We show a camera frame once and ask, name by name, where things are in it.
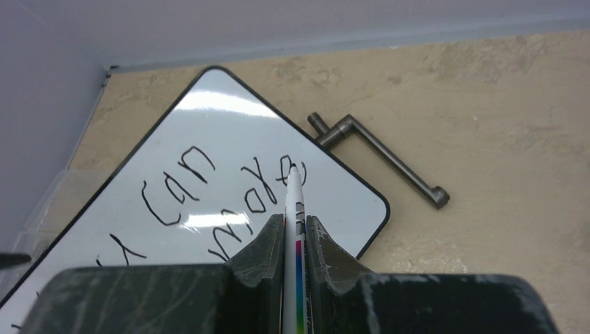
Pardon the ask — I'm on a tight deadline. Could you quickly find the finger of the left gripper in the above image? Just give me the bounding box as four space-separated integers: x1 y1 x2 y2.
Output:
0 253 31 270

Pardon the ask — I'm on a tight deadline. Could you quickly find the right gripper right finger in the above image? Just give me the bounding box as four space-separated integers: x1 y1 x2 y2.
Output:
305 215 371 333

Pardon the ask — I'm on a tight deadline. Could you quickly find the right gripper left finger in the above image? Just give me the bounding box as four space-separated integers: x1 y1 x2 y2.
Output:
225 214 285 333

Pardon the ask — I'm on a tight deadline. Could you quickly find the whiteboard metal stand handle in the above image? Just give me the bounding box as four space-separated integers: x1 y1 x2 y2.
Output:
308 112 450 209

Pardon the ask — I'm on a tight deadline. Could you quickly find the white whiteboard black frame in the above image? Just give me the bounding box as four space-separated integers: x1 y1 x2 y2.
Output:
1 66 390 333

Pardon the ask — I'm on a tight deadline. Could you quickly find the white whiteboard marker pen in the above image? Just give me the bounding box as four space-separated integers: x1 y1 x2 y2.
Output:
282 164 312 333

